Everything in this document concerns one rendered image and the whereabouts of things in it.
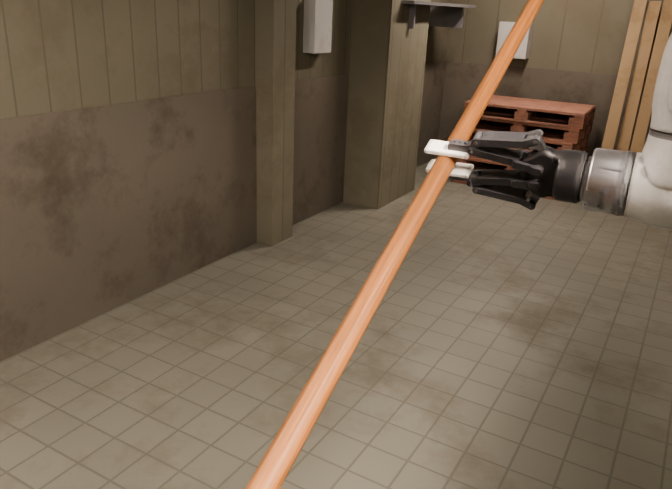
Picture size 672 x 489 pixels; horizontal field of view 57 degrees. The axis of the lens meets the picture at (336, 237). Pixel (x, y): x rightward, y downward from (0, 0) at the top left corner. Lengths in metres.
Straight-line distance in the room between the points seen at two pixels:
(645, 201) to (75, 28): 3.34
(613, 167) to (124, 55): 3.46
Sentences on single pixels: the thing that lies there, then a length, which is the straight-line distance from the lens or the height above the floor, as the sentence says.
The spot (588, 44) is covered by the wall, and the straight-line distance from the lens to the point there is 8.19.
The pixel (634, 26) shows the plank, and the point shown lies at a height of 1.84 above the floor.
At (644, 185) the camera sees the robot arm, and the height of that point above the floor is 1.69.
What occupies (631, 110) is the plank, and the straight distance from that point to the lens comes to 7.69.
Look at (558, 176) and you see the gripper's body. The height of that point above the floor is 1.69.
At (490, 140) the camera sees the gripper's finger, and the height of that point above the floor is 1.72.
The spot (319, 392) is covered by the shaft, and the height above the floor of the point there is 1.50.
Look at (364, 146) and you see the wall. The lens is 6.26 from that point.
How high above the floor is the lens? 1.90
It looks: 20 degrees down
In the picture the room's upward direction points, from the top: 3 degrees clockwise
